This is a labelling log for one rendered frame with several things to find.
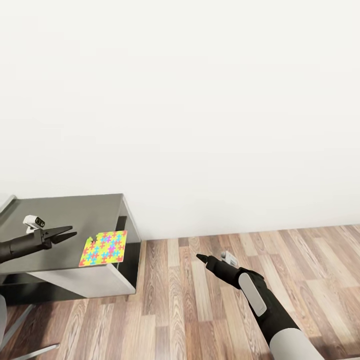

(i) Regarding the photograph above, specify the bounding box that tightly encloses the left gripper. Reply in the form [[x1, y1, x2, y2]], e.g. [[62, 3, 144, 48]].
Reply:
[[9, 225, 77, 259]]

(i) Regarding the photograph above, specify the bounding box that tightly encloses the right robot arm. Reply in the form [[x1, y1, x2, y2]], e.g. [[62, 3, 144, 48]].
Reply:
[[196, 250, 325, 360]]

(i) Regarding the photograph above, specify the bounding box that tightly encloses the jigsaw puzzle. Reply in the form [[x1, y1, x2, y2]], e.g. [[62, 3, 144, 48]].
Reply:
[[79, 230, 128, 267]]

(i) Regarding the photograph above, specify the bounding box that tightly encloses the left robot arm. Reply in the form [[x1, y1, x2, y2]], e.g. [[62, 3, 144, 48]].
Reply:
[[0, 215, 77, 263]]

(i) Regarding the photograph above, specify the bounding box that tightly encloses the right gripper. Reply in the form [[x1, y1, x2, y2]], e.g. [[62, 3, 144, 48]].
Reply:
[[196, 253, 234, 282]]

